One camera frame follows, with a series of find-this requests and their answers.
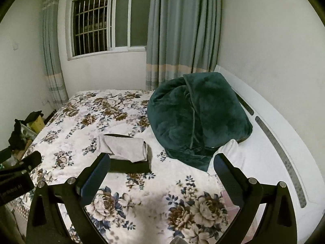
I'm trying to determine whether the beige long sleeve shirt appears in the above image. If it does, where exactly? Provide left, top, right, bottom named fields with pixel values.
left=96, top=134, right=148, bottom=162

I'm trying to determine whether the dark clothes pile on left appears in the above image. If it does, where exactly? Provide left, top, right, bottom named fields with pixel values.
left=8, top=111, right=43, bottom=151

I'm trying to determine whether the yellow box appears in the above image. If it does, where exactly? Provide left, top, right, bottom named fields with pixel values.
left=28, top=116, right=45, bottom=134

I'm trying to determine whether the white bed headboard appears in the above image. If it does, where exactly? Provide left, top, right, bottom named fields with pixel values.
left=215, top=65, right=324, bottom=243

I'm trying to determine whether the white pillow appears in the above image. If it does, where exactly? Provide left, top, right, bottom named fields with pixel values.
left=207, top=139, right=245, bottom=176

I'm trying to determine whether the black folded garment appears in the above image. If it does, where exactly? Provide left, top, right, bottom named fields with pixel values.
left=109, top=134, right=151, bottom=173

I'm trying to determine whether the floral bed quilt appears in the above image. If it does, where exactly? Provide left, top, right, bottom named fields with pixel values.
left=28, top=90, right=230, bottom=243

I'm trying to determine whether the dark green plush blanket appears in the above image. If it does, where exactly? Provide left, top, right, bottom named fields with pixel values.
left=147, top=72, right=253, bottom=171

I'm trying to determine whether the window with metal bars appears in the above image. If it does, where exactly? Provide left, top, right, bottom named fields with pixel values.
left=70, top=0, right=150, bottom=57

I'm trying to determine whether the left grey-green curtain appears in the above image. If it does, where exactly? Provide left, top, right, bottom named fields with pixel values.
left=41, top=0, right=68, bottom=110

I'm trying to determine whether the grey-green curtain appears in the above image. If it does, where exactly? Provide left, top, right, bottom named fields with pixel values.
left=41, top=0, right=68, bottom=110
left=146, top=0, right=222, bottom=90

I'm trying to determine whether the right grey-green curtain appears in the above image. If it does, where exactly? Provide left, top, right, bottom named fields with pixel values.
left=146, top=0, right=222, bottom=90

